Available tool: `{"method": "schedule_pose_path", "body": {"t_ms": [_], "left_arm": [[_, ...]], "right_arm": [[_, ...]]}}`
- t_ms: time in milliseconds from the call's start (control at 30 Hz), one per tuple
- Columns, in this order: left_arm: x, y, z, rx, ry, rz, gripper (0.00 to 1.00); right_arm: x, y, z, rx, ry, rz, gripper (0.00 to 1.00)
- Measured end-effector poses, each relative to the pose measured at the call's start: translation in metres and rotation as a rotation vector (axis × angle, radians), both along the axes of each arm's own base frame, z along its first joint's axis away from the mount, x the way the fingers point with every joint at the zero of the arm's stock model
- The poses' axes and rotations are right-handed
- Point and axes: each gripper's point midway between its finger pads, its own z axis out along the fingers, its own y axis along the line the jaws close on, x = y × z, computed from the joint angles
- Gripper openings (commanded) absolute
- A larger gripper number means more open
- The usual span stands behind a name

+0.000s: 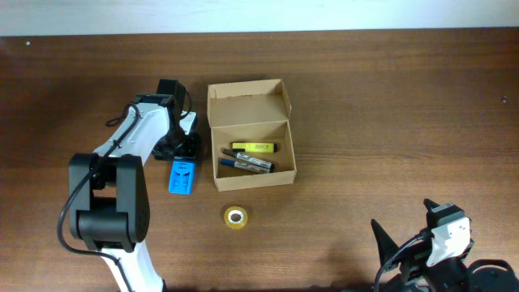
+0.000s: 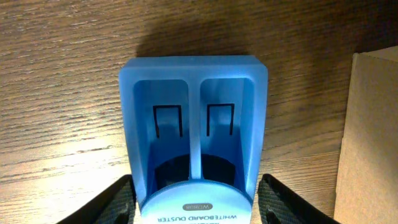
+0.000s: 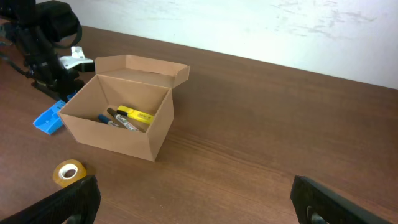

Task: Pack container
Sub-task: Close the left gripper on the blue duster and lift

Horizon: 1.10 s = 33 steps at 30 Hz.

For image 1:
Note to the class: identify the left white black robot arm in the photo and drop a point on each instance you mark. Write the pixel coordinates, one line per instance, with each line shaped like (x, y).
(107, 212)

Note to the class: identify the black whiteboard marker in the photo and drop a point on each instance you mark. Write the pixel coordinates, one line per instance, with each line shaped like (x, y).
(253, 160)

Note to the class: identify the yellow highlighter pen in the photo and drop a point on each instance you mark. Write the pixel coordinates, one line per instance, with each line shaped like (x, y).
(261, 147)

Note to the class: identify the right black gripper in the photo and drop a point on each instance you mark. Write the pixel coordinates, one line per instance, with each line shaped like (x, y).
(414, 256)

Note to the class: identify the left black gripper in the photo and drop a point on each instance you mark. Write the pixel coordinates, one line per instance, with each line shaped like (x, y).
(191, 150)

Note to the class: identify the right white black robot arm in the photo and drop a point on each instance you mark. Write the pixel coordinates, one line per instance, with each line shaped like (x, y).
(481, 276)

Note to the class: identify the yellow adhesive tape roll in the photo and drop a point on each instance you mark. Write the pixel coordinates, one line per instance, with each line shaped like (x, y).
(235, 217)

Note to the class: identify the blue whiteboard marker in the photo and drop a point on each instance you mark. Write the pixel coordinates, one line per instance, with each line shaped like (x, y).
(245, 166)

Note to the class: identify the brown cardboard box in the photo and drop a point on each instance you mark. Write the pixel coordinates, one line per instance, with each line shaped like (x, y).
(251, 112)

